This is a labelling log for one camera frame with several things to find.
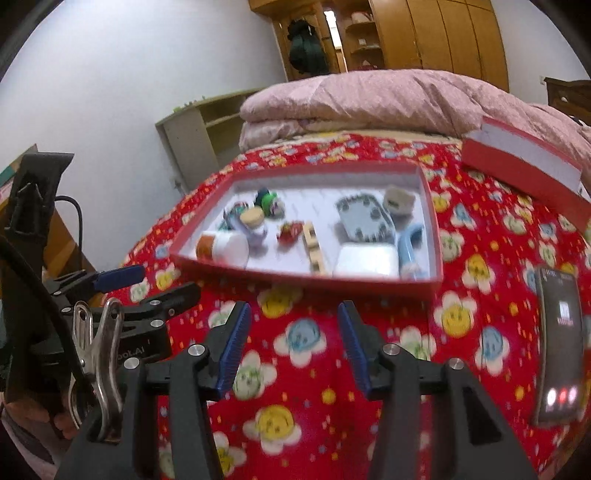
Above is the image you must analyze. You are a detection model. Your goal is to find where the black smartphone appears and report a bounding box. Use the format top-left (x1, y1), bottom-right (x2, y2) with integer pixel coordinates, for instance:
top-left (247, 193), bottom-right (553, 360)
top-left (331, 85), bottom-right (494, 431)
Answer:
top-left (532, 265), bottom-right (585, 426)

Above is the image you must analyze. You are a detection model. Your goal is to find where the white bottle orange label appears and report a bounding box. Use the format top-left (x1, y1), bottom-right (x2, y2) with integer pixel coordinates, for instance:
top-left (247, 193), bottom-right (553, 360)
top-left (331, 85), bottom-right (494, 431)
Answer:
top-left (195, 231), bottom-right (250, 269)

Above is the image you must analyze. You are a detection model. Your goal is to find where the metal spring clip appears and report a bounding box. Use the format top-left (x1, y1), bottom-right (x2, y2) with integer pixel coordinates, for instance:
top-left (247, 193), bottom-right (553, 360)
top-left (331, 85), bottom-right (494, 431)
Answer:
top-left (68, 298), bottom-right (125, 444)

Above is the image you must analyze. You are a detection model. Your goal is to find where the wooden corner shelf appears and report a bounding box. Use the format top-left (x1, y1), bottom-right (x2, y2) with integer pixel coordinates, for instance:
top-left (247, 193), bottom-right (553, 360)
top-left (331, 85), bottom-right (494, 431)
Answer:
top-left (344, 9), bottom-right (386, 72)

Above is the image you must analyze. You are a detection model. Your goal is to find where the beige wooden shelf unit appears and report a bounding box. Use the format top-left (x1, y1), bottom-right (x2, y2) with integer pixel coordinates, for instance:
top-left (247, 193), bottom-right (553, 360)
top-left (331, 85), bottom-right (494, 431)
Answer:
top-left (156, 88), bottom-right (269, 195)

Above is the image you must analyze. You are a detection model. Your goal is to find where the dark wooden headboard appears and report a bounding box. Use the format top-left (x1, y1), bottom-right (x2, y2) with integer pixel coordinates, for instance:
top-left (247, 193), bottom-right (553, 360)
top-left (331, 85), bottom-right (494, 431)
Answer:
top-left (544, 78), bottom-right (591, 125)

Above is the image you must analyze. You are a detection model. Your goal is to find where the blue plastic hook piece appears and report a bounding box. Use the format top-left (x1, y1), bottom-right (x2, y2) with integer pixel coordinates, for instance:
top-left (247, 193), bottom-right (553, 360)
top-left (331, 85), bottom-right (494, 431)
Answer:
top-left (397, 224), bottom-right (426, 280)

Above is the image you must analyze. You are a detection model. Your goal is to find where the wooden clothespin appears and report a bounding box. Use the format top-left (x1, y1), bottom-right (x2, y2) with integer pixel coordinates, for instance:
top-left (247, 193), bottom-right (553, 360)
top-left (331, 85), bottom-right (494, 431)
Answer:
top-left (302, 222), bottom-right (326, 273)

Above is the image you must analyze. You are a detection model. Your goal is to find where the grey plastic plate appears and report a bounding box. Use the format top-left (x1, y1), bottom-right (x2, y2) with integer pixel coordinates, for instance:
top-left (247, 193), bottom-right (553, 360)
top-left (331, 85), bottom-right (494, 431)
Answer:
top-left (336, 193), bottom-right (397, 244)

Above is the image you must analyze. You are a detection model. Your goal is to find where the brown wooden wardrobe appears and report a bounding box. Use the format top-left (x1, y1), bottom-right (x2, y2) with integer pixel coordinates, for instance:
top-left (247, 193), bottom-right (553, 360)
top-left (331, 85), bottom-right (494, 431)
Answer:
top-left (369, 0), bottom-right (510, 90)

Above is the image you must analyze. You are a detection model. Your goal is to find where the red cardboard box tray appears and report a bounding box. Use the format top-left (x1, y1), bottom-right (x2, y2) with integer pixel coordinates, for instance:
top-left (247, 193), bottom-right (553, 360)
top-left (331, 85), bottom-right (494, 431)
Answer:
top-left (170, 161), bottom-right (444, 305)

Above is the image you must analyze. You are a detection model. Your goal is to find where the person's left hand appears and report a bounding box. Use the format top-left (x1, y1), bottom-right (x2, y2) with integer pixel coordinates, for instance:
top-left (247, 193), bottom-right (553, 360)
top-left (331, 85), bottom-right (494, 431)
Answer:
top-left (0, 401), bottom-right (79, 441)

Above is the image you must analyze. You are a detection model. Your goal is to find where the small red toy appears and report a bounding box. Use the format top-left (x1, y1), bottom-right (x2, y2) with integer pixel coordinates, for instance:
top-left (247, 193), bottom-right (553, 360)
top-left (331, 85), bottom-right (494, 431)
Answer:
top-left (277, 222), bottom-right (304, 244)

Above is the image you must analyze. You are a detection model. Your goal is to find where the dark green hanging coat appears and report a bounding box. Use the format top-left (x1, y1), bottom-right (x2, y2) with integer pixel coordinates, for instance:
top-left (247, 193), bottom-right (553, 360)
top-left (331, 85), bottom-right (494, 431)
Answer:
top-left (286, 18), bottom-right (326, 79)

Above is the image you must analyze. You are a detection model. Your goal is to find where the red cardboard box lid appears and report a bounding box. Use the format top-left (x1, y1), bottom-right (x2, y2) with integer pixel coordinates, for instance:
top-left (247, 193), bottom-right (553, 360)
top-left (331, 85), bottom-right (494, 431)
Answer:
top-left (462, 117), bottom-right (591, 232)

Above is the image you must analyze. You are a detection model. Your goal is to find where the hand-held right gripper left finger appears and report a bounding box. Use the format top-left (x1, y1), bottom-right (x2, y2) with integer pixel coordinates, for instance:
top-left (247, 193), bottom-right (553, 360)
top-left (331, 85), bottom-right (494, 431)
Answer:
top-left (58, 301), bottom-right (252, 480)

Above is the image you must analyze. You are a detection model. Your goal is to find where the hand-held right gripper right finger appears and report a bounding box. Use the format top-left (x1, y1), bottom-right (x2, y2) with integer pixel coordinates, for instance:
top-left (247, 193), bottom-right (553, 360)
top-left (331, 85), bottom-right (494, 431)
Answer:
top-left (337, 300), bottom-right (539, 480)

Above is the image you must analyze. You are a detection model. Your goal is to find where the pink quilt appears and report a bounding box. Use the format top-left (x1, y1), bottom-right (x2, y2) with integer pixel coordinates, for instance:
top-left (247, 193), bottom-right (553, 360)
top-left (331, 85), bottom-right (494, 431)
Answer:
top-left (239, 69), bottom-right (591, 153)

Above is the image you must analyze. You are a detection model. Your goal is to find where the green candy packet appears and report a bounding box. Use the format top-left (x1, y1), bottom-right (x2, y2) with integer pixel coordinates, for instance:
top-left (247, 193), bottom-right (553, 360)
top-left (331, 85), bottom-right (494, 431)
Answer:
top-left (217, 203), bottom-right (245, 232)

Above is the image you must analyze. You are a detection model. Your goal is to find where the green toy figure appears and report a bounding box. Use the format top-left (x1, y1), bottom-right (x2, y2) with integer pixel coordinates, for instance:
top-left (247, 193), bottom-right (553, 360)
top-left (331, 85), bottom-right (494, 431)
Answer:
top-left (254, 187), bottom-right (283, 217)

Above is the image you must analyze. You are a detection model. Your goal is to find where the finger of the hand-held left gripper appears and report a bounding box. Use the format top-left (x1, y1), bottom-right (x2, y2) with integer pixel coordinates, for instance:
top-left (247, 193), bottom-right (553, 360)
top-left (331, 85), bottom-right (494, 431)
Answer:
top-left (90, 282), bottom-right (202, 333)
top-left (46, 264), bottom-right (146, 296)

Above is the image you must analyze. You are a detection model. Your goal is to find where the white plastic case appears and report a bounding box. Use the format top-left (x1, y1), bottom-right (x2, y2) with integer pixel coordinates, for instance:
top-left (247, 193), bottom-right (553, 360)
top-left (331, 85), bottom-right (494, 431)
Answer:
top-left (333, 243), bottom-right (400, 279)

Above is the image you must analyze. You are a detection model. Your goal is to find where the person's left forearm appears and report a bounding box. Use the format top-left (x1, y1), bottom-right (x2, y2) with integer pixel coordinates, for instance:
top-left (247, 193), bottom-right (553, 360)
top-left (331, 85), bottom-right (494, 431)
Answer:
top-left (0, 415), bottom-right (61, 468)

